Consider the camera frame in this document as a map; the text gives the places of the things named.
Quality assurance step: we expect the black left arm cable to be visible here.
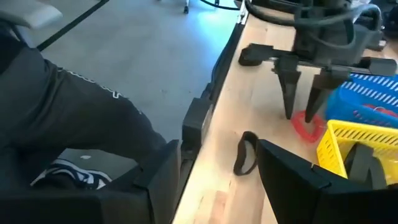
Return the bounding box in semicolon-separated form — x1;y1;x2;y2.
244;0;384;42

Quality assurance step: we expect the yellow plastic basket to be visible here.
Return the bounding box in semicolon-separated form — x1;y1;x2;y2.
316;119;398;191

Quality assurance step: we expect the person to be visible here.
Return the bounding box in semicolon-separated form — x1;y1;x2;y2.
0;17;169;191

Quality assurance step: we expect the person's shoe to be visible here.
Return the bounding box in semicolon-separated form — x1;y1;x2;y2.
30;157;113;191

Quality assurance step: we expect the black aluminium rig frame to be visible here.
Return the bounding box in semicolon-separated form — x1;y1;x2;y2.
181;21;247;158

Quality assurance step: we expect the black rubber wristband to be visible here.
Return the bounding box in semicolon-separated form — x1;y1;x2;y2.
343;142;389;191
233;130;260;177

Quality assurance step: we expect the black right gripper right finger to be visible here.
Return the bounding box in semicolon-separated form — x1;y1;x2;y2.
256;139;398;224

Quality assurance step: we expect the blue plastic basket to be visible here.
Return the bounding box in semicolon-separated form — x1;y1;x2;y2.
324;72;398;129

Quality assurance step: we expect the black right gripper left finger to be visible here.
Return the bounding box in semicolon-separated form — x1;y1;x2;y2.
0;139;182;224

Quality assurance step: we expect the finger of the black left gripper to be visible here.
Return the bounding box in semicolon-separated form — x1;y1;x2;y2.
272;55;302;121
304;67;351;124

